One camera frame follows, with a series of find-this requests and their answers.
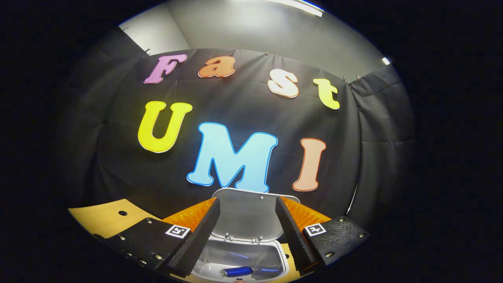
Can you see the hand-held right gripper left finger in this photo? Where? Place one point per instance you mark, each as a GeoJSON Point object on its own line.
{"type": "Point", "coordinates": [198, 239]}

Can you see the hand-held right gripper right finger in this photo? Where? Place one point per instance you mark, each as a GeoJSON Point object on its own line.
{"type": "Point", "coordinates": [294, 239]}

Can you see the blue pop can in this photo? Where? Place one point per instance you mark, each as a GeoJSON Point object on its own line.
{"type": "Point", "coordinates": [237, 271]}

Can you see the long ceiling light panel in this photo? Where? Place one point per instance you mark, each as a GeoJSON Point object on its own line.
{"type": "Point", "coordinates": [298, 7]}

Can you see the white desktop garbage bin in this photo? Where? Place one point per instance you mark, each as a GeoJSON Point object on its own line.
{"type": "Point", "coordinates": [247, 216]}

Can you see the small ceiling light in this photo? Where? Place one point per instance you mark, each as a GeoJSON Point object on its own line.
{"type": "Point", "coordinates": [386, 61]}

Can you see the black backdrop cloth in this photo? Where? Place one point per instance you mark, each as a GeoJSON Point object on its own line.
{"type": "Point", "coordinates": [243, 106]}

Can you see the wooden desktop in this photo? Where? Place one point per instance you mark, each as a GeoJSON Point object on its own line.
{"type": "Point", "coordinates": [106, 218]}

